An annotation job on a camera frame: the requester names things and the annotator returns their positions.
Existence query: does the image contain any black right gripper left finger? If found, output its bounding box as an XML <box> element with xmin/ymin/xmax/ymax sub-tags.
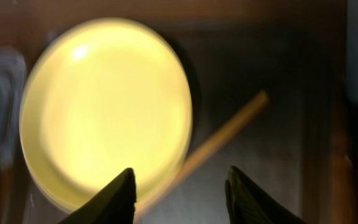
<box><xmin>60</xmin><ymin>168</ymin><xmax>137</xmax><ymax>224</ymax></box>

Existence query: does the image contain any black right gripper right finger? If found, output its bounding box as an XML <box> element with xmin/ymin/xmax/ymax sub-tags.
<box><xmin>225</xmin><ymin>166</ymin><xmax>305</xmax><ymax>224</ymax></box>

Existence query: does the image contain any wooden chopstick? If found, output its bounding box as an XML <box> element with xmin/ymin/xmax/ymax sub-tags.
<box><xmin>134</xmin><ymin>90</ymin><xmax>269</xmax><ymax>222</ymax></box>

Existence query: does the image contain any dark brown serving tray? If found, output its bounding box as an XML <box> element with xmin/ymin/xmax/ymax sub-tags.
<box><xmin>20</xmin><ymin>21</ymin><xmax>354</xmax><ymax>224</ymax></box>

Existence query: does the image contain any yellow plate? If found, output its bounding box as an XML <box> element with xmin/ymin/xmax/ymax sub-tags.
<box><xmin>19</xmin><ymin>18</ymin><xmax>193</xmax><ymax>213</ymax></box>

